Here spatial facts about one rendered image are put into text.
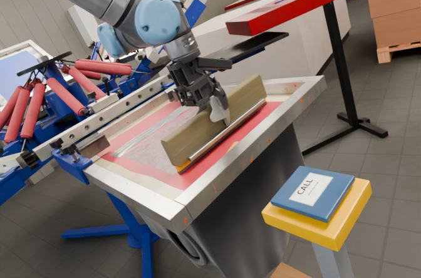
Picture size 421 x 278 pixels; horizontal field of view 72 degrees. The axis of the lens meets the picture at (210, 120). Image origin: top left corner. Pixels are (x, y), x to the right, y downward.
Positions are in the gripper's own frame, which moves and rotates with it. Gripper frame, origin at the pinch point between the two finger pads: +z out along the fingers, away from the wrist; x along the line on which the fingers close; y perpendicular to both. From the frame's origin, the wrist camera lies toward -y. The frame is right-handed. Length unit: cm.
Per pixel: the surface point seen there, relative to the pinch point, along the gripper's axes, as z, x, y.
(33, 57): -41, -240, -20
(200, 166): 4.3, 2.5, 13.5
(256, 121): 5.0, 4.0, -7.7
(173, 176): 4.1, -1.9, 19.1
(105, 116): -3, -67, 6
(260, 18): -6, -50, -91
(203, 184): 0.4, 14.1, 21.1
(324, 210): 2.7, 36.3, 17.1
